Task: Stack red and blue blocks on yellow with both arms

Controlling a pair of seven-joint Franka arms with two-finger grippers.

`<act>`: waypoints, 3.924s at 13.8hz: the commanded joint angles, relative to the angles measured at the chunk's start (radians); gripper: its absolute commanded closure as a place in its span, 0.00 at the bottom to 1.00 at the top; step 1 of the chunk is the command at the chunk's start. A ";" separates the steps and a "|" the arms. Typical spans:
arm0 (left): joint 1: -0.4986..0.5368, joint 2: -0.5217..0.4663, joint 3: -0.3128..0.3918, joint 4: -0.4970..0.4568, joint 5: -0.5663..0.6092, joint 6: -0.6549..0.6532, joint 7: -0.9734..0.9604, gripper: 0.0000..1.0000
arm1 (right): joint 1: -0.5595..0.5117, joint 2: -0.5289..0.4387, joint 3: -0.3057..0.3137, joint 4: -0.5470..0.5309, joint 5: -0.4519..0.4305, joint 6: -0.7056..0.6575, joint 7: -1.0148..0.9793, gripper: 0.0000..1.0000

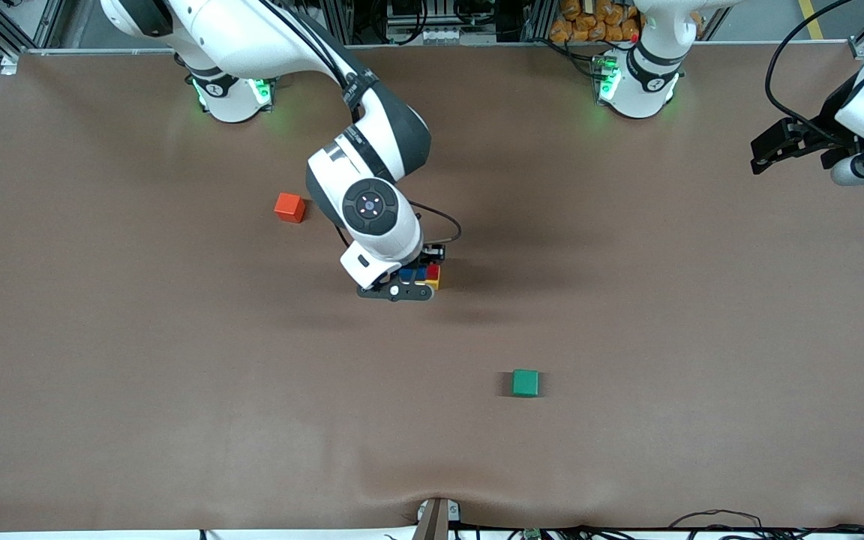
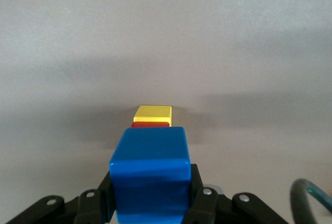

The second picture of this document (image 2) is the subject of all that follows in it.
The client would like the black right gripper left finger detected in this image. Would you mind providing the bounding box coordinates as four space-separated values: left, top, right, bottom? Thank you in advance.
5 171 117 224

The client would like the yellow wooden block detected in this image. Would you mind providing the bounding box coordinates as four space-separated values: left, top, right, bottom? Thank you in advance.
133 105 173 128

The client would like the blue wooden block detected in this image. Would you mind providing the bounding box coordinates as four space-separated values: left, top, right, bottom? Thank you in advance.
108 126 192 224

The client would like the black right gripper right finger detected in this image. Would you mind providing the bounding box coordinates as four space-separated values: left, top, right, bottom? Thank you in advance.
183 163 288 224

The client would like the red wooden block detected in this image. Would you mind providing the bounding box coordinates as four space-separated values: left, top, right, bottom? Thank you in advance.
130 121 170 129

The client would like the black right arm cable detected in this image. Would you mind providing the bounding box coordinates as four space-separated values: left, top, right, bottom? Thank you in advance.
289 178 332 224

